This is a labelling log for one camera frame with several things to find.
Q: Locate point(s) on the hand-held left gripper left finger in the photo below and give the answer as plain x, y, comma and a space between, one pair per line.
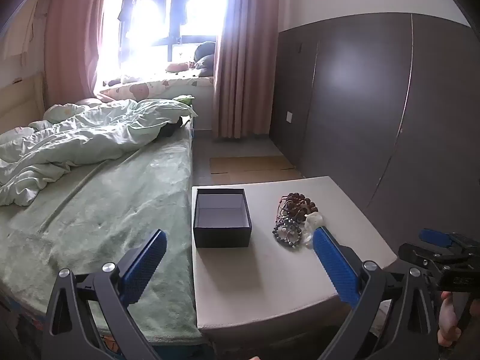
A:
144, 270

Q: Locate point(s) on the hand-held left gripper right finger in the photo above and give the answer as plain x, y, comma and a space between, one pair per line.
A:
333, 266

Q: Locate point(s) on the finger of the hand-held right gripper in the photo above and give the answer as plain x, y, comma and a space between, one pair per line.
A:
433, 235
416, 253

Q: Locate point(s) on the black box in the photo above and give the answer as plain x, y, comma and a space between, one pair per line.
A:
221, 238

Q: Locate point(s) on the person's right hand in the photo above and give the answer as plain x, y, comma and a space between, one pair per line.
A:
448, 322

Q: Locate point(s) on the white side table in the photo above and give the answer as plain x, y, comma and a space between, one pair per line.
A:
262, 281

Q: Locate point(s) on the green bed blanket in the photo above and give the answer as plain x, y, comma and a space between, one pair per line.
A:
93, 213

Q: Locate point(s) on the flat cardboard sheet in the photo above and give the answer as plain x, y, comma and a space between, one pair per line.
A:
255, 168

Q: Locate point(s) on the pale green duvet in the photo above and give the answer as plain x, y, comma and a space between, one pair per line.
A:
93, 135

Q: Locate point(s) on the dark brown wardrobe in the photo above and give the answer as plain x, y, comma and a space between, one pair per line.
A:
356, 101

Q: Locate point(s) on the green small item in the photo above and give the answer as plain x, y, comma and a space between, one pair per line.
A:
184, 99

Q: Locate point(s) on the white printed pillow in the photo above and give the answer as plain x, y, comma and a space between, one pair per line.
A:
62, 111

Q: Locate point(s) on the printed window seat cushion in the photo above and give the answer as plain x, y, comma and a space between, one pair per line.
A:
150, 86

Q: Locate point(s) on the pink plush toy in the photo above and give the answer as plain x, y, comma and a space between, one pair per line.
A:
177, 66

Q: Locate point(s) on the beige headboard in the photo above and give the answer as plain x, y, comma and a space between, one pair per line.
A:
18, 101

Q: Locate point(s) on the dark blue cushions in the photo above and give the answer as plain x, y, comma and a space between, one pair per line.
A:
205, 60

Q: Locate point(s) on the pink curtain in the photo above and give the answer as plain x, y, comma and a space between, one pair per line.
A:
71, 37
243, 63

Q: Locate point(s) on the dark hanging garment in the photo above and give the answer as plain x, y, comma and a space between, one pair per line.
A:
129, 0
180, 3

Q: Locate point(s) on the white wall socket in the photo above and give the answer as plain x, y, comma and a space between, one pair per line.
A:
289, 117

